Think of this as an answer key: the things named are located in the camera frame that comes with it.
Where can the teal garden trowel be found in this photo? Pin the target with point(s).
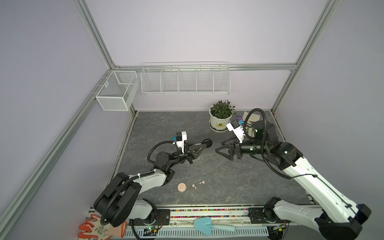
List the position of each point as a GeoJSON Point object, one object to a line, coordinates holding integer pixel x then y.
{"type": "Point", "coordinates": [205, 226]}

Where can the long white wire basket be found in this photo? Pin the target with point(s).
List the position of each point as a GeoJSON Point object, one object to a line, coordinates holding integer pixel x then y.
{"type": "Point", "coordinates": [186, 78]}

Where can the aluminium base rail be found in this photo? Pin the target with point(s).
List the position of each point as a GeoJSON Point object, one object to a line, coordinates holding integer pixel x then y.
{"type": "Point", "coordinates": [236, 215]}

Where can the white mesh box basket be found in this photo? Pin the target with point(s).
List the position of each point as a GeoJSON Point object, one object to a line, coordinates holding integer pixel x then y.
{"type": "Point", "coordinates": [118, 91]}

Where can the orange white work glove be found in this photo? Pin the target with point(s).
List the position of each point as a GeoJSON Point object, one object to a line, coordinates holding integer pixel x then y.
{"type": "Point", "coordinates": [92, 229]}

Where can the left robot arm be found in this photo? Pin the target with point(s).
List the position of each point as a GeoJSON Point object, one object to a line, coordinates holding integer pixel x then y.
{"type": "Point", "coordinates": [119, 200]}

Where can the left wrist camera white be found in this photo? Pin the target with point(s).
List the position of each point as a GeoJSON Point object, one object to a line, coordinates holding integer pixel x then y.
{"type": "Point", "coordinates": [179, 141]}

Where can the black earbud charging case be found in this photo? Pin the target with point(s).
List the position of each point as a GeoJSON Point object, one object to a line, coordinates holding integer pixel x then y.
{"type": "Point", "coordinates": [207, 142]}

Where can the potted green plant white pot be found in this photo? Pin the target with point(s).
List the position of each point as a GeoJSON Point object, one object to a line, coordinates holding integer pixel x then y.
{"type": "Point", "coordinates": [220, 115]}

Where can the pink earbud charging case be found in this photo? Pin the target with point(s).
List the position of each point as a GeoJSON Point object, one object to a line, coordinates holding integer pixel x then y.
{"type": "Point", "coordinates": [182, 187]}

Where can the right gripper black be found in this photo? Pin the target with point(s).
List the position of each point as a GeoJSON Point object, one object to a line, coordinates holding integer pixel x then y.
{"type": "Point", "coordinates": [237, 146]}

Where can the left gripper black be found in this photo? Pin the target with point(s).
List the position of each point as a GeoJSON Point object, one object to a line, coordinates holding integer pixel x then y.
{"type": "Point", "coordinates": [189, 151]}

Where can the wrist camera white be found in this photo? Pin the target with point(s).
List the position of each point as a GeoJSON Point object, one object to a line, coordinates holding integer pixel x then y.
{"type": "Point", "coordinates": [237, 128]}
{"type": "Point", "coordinates": [179, 141]}

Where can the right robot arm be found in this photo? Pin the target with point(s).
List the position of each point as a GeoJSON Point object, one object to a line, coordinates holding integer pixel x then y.
{"type": "Point", "coordinates": [338, 217]}

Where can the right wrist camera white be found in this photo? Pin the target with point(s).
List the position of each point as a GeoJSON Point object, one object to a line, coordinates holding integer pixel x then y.
{"type": "Point", "coordinates": [237, 128]}

